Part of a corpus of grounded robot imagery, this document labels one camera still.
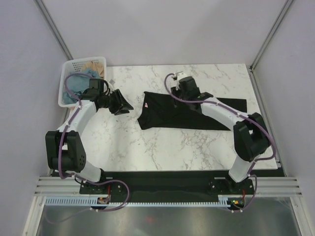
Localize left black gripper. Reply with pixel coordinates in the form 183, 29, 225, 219
100, 89, 133, 116

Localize black t shirt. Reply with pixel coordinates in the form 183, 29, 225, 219
136, 90, 248, 132

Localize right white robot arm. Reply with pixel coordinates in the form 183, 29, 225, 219
167, 72, 271, 194

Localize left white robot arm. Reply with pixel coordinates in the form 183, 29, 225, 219
45, 79, 133, 193

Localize blue t shirt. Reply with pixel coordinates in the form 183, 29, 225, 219
63, 71, 95, 104

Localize beige t shirt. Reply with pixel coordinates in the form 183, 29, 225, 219
81, 61, 105, 79

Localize white plastic basket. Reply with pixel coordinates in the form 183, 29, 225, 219
58, 57, 106, 108

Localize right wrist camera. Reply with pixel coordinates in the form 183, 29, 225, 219
172, 72, 188, 80

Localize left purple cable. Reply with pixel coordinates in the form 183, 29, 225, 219
44, 73, 131, 225

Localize purple cable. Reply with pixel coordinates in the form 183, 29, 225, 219
44, 73, 131, 225
163, 73, 276, 213

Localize right aluminium frame post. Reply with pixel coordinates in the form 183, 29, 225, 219
248, 0, 296, 72

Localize aluminium frame post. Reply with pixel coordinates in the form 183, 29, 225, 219
248, 0, 296, 72
34, 0, 73, 60

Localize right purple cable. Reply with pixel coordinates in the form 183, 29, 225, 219
163, 73, 276, 213

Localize aluminium profile rail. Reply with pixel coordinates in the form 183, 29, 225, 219
35, 177, 302, 197

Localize left aluminium frame post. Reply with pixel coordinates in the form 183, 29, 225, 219
34, 0, 73, 60

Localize white slotted cable duct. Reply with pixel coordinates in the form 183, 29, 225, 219
45, 195, 244, 207

